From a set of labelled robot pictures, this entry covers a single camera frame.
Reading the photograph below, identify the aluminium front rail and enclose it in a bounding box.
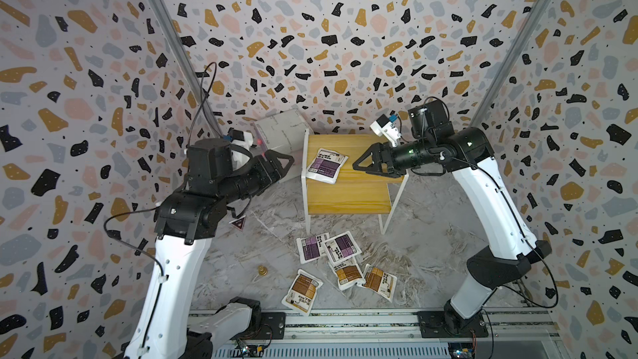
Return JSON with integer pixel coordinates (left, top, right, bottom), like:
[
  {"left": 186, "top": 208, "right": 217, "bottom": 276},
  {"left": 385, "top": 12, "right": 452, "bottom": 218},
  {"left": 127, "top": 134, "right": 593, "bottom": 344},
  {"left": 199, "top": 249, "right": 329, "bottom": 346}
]
[{"left": 188, "top": 306, "right": 559, "bottom": 359}]

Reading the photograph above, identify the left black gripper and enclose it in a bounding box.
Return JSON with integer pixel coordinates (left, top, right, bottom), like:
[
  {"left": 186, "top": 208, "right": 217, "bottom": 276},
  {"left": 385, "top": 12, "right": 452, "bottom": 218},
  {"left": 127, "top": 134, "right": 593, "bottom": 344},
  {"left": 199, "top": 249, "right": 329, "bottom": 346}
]
[{"left": 219, "top": 150, "right": 297, "bottom": 207}]

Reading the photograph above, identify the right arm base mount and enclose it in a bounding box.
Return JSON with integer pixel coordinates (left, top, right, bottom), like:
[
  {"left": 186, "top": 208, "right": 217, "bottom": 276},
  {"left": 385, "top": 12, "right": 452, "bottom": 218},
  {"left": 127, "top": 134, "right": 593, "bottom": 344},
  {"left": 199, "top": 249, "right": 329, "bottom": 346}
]
[{"left": 416, "top": 310, "right": 489, "bottom": 338}]

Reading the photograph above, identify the brown coffee bag front left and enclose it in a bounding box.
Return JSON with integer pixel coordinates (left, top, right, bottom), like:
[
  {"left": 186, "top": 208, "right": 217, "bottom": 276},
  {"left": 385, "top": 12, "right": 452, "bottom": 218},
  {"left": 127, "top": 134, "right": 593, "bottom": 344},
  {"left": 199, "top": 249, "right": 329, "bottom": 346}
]
[{"left": 282, "top": 269, "right": 323, "bottom": 317}]

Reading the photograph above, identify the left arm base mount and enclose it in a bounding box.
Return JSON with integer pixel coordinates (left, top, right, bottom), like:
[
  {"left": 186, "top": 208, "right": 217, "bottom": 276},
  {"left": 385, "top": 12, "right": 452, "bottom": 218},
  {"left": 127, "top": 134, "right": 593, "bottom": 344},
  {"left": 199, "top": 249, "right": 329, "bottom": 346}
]
[{"left": 231, "top": 312, "right": 287, "bottom": 342}]

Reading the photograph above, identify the purple coffee bag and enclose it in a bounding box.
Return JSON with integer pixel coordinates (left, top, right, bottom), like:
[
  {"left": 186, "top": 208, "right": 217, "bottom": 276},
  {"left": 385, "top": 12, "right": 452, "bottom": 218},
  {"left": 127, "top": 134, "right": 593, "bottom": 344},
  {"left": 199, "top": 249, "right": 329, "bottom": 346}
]
[
  {"left": 324, "top": 231, "right": 362, "bottom": 265},
  {"left": 306, "top": 148, "right": 349, "bottom": 184},
  {"left": 296, "top": 234, "right": 330, "bottom": 264}
]

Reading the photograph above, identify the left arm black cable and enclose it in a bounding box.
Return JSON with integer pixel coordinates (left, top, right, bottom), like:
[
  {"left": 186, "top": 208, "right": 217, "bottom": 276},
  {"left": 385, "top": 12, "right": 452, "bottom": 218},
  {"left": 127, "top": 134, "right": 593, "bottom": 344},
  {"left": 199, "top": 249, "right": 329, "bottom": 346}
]
[{"left": 185, "top": 61, "right": 219, "bottom": 148}]

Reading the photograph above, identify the white box behind shelf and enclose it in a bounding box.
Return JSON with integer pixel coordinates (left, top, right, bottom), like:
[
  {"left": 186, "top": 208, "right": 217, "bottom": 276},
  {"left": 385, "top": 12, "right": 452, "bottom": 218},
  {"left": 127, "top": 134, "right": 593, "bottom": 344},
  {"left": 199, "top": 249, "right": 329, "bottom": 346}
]
[{"left": 254, "top": 109, "right": 312, "bottom": 155}]

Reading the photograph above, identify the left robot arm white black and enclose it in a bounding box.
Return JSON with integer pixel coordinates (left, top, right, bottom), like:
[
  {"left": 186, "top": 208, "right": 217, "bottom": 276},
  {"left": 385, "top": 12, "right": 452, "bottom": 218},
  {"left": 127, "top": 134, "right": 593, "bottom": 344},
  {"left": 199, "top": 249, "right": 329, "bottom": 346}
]
[{"left": 121, "top": 138, "right": 294, "bottom": 358}]

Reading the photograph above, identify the brown coffee bag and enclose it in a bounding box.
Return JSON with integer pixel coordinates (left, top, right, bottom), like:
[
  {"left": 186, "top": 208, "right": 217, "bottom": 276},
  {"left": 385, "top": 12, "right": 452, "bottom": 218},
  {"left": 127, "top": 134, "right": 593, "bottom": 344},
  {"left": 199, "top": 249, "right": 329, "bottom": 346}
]
[
  {"left": 332, "top": 258, "right": 366, "bottom": 291},
  {"left": 361, "top": 264, "right": 398, "bottom": 302},
  {"left": 282, "top": 269, "right": 323, "bottom": 317}
]

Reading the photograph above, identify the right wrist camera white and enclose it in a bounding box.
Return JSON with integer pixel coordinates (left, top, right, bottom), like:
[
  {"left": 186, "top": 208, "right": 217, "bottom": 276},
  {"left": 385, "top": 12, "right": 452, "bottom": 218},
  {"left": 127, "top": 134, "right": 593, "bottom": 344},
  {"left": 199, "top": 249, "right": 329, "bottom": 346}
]
[{"left": 370, "top": 114, "right": 402, "bottom": 148}]

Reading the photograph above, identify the left corner aluminium profile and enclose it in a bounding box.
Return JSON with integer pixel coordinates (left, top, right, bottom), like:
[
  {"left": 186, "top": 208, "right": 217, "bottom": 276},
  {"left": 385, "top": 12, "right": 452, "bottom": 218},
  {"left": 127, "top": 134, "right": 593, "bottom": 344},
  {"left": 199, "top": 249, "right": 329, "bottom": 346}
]
[{"left": 149, "top": 0, "right": 224, "bottom": 137}]

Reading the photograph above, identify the brown coffee bag middle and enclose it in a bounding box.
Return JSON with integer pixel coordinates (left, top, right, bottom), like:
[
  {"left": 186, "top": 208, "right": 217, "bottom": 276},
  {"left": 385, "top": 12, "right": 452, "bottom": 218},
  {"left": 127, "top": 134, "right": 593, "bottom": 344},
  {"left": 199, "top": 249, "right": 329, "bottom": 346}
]
[{"left": 332, "top": 258, "right": 366, "bottom": 291}]

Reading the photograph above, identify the brown coffee bag right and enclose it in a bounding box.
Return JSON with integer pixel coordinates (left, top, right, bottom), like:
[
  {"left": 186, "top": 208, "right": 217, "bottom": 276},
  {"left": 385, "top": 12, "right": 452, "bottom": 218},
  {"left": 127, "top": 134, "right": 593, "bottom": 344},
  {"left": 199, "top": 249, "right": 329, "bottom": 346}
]
[{"left": 361, "top": 264, "right": 398, "bottom": 302}]

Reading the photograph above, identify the corner aluminium profile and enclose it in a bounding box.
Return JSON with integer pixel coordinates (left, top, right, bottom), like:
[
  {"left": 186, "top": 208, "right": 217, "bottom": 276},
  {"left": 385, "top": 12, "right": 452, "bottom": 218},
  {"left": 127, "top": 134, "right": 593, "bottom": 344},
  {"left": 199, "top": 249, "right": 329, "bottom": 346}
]
[
  {"left": 149, "top": 0, "right": 224, "bottom": 137},
  {"left": 470, "top": 0, "right": 552, "bottom": 128}
]

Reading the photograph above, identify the two-tier wooden white shelf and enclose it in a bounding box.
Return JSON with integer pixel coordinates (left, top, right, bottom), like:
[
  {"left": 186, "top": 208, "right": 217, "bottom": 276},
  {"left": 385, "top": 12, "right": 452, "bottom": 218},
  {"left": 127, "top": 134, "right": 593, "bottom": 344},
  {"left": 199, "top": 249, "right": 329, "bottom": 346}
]
[{"left": 301, "top": 130, "right": 409, "bottom": 234}]

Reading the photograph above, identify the right corner aluminium profile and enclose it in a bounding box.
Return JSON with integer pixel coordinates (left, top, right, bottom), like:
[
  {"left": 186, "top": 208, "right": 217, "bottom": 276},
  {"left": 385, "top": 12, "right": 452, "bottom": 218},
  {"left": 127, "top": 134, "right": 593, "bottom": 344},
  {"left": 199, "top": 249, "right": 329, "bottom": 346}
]
[{"left": 470, "top": 0, "right": 552, "bottom": 128}]

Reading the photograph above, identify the triangular warning sticker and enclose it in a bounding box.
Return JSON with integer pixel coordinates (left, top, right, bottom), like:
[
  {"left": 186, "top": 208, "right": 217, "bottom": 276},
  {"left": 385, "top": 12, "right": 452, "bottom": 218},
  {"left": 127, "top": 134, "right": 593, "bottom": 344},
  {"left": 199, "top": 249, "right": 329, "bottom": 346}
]
[{"left": 229, "top": 216, "right": 247, "bottom": 231}]

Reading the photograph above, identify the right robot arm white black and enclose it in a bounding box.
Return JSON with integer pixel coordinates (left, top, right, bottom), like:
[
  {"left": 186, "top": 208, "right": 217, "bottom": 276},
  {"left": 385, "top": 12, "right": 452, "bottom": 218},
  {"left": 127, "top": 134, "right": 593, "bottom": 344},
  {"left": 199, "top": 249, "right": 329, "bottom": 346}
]
[{"left": 353, "top": 98, "right": 552, "bottom": 334}]

